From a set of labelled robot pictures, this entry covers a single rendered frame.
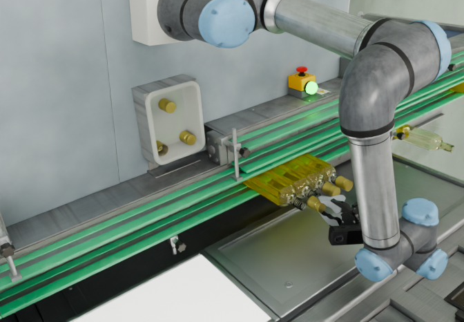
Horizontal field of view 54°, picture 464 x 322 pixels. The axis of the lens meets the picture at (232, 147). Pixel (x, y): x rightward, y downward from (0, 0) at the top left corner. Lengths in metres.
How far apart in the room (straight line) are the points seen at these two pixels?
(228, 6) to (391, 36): 0.36
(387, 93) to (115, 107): 0.78
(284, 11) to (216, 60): 0.44
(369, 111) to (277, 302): 0.59
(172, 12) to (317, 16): 0.36
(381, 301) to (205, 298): 0.45
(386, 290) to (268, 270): 0.31
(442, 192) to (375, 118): 0.97
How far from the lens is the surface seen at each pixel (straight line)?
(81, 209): 1.32
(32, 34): 1.22
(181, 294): 1.26
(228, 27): 1.06
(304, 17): 1.04
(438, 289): 1.38
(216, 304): 1.22
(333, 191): 1.37
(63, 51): 1.24
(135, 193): 1.34
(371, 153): 0.86
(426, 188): 1.77
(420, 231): 1.08
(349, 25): 0.97
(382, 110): 0.82
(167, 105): 1.32
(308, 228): 1.45
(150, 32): 1.21
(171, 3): 1.18
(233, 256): 1.35
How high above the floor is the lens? 1.92
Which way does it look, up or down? 47 degrees down
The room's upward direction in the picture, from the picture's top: 119 degrees clockwise
